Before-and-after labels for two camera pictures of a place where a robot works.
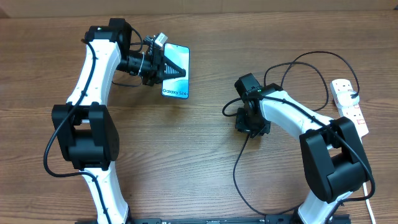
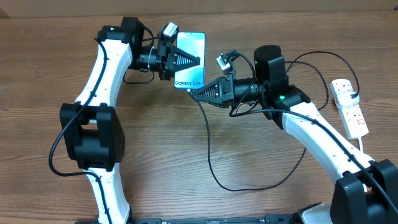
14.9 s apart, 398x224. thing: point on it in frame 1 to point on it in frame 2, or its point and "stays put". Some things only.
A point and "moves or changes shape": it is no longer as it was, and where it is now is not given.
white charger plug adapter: [344, 99] stays put
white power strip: [352, 111] stays put
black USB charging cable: [240, 198] to [291, 62]
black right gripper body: [253, 124] to [229, 90]
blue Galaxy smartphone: [179, 87] moves or changes shape
